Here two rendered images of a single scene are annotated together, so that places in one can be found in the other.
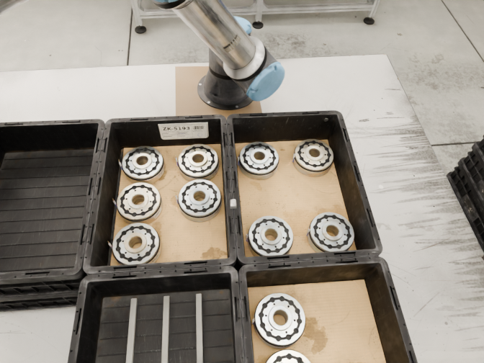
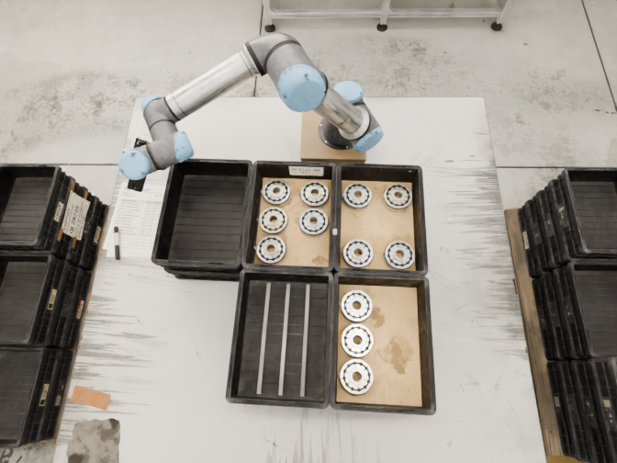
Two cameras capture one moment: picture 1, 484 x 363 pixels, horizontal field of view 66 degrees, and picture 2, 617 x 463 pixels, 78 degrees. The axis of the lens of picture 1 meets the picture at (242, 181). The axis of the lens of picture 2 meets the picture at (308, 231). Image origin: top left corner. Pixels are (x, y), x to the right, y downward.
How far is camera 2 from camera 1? 49 cm
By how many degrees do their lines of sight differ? 14
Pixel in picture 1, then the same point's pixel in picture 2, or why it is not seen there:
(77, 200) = (232, 214)
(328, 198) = (403, 229)
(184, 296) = (298, 285)
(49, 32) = (187, 27)
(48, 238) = (216, 238)
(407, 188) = (470, 221)
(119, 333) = (260, 301)
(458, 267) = (492, 285)
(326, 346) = (383, 325)
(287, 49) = (408, 56)
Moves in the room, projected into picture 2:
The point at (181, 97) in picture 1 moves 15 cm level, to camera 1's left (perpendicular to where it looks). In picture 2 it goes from (306, 136) to (270, 130)
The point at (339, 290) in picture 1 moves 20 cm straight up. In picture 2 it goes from (398, 292) to (411, 278)
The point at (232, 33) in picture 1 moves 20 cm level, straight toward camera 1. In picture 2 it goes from (345, 116) to (339, 172)
